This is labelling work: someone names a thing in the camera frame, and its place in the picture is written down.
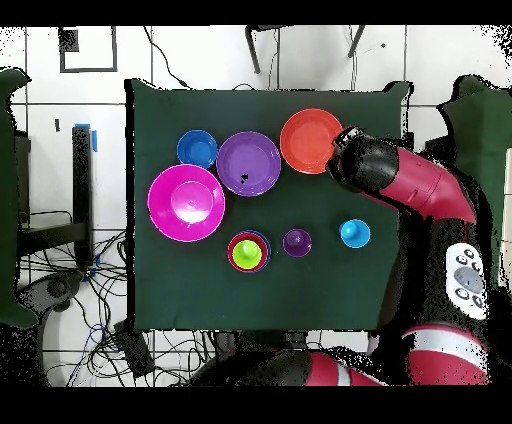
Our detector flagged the black power strip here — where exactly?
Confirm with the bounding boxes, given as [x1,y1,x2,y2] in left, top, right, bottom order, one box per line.
[112,319,156,379]

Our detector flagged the dark blue small bowl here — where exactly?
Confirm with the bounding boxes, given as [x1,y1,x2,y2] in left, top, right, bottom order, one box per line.
[176,128,220,170]

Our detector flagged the purple plastic cup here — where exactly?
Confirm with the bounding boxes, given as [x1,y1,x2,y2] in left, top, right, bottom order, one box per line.
[282,228,314,258]

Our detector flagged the lime green plastic cup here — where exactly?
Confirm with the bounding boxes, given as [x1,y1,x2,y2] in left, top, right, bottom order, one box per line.
[231,239,264,270]

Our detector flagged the wide purple bowl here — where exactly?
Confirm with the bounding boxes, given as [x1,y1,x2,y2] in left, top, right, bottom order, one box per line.
[216,130,283,198]

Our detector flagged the light blue plastic cup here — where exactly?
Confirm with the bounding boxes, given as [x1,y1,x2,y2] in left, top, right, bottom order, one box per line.
[338,218,372,250]

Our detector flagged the tangle of floor cables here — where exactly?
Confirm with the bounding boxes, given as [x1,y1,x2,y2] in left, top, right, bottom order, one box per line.
[18,209,219,387]

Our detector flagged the black round machine base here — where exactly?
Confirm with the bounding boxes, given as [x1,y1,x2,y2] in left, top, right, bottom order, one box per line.
[17,271,86,314]

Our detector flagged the large pink bowl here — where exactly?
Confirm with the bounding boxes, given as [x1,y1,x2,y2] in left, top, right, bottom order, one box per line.
[146,163,227,244]

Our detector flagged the black bench frame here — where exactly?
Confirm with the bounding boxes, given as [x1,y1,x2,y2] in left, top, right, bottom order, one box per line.
[400,131,456,161]
[15,125,96,268]

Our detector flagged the green-clothed side table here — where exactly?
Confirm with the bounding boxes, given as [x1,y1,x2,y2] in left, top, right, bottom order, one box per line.
[0,67,39,329]
[434,75,512,281]

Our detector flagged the black camera stand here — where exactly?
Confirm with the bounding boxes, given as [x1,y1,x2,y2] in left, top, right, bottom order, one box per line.
[244,24,368,76]

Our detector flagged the thin black floor cable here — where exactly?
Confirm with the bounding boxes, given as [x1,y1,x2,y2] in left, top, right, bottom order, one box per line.
[142,25,194,90]

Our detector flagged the wide orange bowl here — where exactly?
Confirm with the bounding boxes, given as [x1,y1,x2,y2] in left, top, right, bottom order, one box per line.
[279,108,345,176]

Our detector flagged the blue straight-sided bowl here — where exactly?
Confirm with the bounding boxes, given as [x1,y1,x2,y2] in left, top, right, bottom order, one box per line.
[226,228,273,275]

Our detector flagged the dark green tablecloth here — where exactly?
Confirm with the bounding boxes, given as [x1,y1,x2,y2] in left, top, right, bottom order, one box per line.
[125,78,412,335]

